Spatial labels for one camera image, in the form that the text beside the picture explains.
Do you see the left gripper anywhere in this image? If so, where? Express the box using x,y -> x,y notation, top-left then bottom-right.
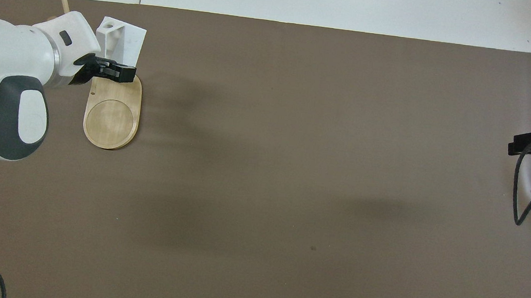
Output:
67,50 -> 101,89

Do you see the white plastic block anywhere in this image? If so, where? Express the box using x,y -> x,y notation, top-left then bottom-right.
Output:
92,15 -> 149,71

